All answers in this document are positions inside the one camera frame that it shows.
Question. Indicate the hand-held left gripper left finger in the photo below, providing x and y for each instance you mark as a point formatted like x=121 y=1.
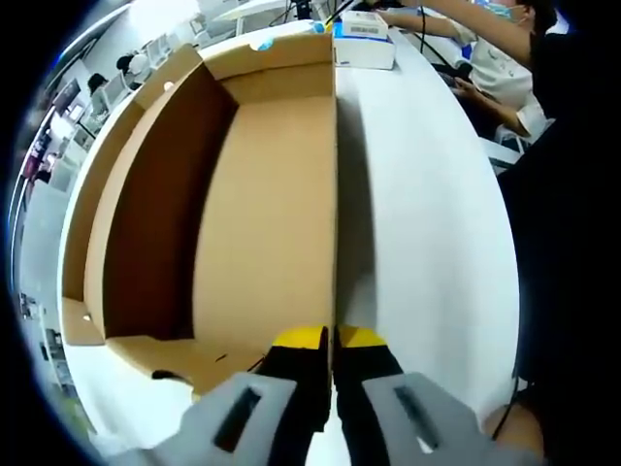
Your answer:
x=296 y=388

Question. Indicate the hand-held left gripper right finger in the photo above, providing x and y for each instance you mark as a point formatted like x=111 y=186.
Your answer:
x=364 y=388

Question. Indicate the brown cardboard shoe box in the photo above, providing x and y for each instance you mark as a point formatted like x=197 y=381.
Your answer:
x=271 y=194

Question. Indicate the blue soft tissue pack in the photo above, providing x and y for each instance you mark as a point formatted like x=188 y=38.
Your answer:
x=364 y=51

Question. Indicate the white chair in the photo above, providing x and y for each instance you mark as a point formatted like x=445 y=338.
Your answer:
x=504 y=150

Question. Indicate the black tripod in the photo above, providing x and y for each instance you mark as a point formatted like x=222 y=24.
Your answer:
x=301 y=9

